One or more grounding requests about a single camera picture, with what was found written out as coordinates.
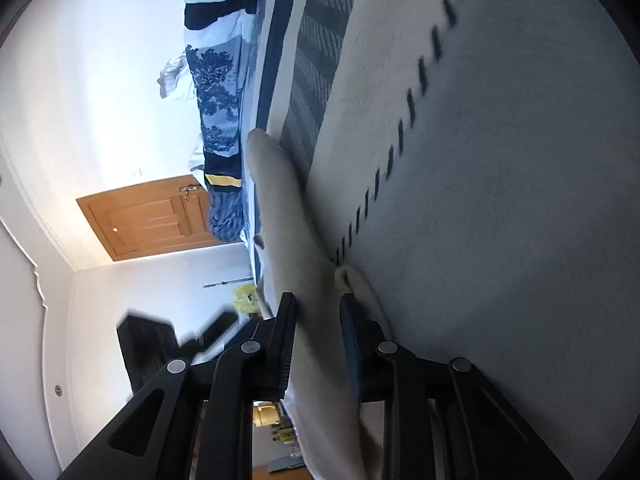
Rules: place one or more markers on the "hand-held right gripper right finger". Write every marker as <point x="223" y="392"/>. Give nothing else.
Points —
<point x="351" y="347"/>

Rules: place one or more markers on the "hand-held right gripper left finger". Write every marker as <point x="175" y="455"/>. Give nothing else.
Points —
<point x="286" y="345"/>

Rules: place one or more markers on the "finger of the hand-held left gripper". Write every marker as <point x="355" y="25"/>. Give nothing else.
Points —
<point x="220" y="327"/>

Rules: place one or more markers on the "beige knit sweater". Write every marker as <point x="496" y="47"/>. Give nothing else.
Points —
<point x="295" y="240"/>

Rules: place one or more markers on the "yellow plastic bag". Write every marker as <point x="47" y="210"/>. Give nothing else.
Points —
<point x="245" y="300"/>

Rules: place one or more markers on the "thin black rod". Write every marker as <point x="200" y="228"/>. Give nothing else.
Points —
<point x="225" y="282"/>

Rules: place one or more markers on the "wooden door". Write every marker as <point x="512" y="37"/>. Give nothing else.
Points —
<point x="145" y="220"/>

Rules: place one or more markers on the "blue white striped blanket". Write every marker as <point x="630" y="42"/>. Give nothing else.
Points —
<point x="475" y="210"/>

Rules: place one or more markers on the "blue tree print quilt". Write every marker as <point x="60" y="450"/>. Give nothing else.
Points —
<point x="215" y="85"/>

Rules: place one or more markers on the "white crumpled cloth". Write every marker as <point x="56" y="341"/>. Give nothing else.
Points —
<point x="175" y="77"/>

